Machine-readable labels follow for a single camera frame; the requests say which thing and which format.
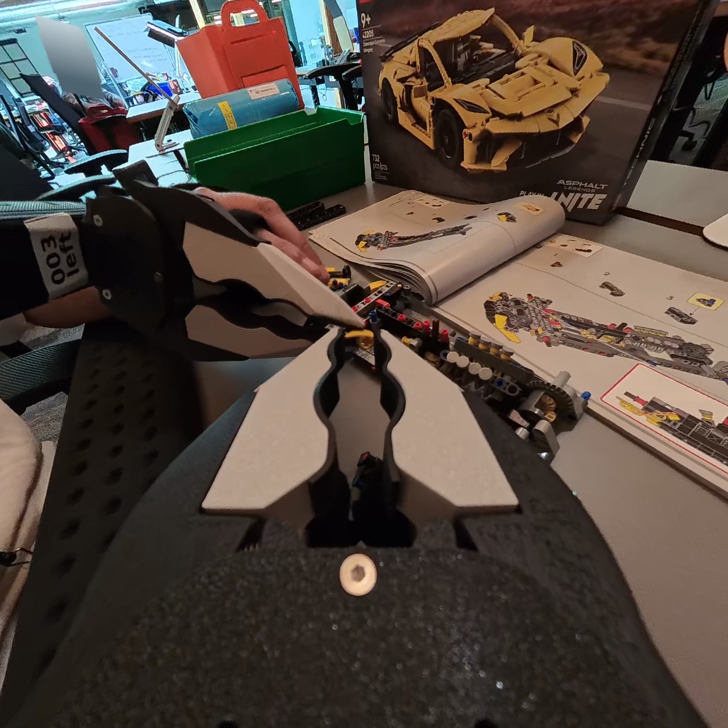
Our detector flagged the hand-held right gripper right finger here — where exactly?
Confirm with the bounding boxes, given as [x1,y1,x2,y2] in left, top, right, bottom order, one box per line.
[372,329,520,532]

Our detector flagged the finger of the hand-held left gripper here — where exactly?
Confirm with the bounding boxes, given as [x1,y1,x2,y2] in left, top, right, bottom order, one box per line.
[182,222,370,332]
[185,296,326,361]

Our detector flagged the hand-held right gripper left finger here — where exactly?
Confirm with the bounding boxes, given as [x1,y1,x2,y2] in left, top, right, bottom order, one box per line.
[201,327,347,532]

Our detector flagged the lego car chassis assembly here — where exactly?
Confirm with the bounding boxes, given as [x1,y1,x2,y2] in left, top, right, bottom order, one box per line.
[327,264,592,461]

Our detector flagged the black lego connector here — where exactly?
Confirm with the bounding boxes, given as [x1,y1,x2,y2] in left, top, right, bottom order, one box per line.
[351,452,383,491]

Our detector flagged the lego instruction booklet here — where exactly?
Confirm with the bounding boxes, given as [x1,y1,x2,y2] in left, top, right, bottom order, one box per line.
[307,190,728,496]

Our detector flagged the lego set box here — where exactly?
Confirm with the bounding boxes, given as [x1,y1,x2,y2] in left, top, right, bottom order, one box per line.
[355,0,720,225]

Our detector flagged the person's left hand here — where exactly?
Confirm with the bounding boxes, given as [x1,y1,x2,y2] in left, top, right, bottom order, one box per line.
[199,189,332,284]

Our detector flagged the green plastic bin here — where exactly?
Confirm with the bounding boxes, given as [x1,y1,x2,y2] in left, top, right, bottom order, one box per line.
[183,105,366,212]

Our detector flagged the red office chair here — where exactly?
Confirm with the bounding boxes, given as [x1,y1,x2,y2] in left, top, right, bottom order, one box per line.
[78,104,142,151]

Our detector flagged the white desk lamp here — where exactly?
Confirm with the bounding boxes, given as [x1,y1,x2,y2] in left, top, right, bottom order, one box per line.
[93,23,185,155]

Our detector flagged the black dimpled foam pad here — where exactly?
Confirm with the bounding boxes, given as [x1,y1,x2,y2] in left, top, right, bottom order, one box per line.
[0,336,262,700]

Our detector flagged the blue wrapped roll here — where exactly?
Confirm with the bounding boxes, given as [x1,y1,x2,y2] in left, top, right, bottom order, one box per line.
[183,78,304,139]

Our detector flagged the black office chair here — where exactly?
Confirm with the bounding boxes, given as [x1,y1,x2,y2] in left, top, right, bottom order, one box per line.
[20,73,129,177]

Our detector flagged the orange carry bag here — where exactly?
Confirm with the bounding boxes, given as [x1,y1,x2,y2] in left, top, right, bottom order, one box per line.
[176,0,304,100]

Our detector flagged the person's white shirt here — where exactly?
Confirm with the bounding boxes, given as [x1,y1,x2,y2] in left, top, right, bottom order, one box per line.
[0,398,45,643]

